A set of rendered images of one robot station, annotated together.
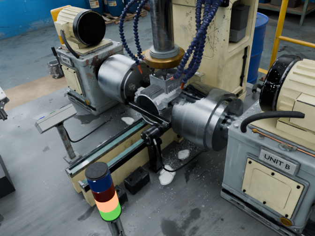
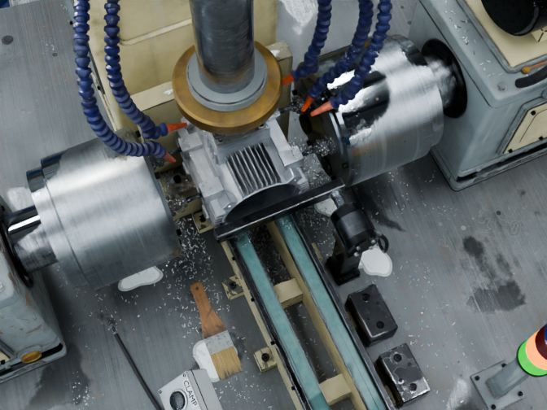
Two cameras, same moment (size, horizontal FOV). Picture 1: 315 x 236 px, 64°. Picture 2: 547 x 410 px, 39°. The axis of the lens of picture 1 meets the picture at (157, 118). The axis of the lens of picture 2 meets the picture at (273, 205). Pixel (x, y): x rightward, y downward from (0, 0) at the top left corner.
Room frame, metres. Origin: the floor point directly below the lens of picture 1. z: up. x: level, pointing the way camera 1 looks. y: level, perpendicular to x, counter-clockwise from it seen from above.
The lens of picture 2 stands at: (0.77, 0.60, 2.30)
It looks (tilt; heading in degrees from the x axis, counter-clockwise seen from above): 65 degrees down; 287
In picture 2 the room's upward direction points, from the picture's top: 2 degrees clockwise
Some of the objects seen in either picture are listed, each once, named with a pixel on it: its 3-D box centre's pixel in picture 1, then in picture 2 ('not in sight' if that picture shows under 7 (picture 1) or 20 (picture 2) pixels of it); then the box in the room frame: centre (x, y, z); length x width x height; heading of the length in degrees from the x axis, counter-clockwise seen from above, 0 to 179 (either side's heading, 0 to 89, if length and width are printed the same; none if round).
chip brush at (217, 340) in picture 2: not in sight; (212, 329); (0.99, 0.23, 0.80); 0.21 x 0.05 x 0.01; 131
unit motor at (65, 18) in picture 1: (78, 47); not in sight; (1.47, 0.42, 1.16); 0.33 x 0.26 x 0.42; 42
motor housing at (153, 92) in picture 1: (162, 100); (241, 163); (1.02, -0.03, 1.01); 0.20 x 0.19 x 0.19; 132
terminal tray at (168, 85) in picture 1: (166, 79); (230, 120); (1.05, -0.06, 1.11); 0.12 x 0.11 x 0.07; 132
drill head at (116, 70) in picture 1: (120, 77); (80, 220); (1.25, 0.18, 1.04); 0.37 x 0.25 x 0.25; 42
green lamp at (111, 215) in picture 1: (109, 207); (540, 355); (0.44, 0.17, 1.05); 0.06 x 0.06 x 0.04
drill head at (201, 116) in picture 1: (212, 118); (378, 104); (0.81, -0.22, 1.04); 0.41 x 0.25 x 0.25; 42
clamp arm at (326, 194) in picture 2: (148, 114); (280, 211); (0.92, 0.04, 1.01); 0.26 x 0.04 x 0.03; 42
